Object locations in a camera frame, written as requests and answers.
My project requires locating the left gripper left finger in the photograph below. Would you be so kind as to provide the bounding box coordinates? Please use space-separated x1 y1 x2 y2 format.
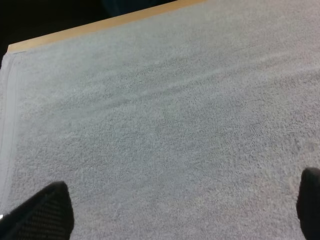
0 180 75 240

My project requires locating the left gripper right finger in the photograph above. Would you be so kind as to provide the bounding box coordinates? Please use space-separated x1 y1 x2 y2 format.
296 167 320 240

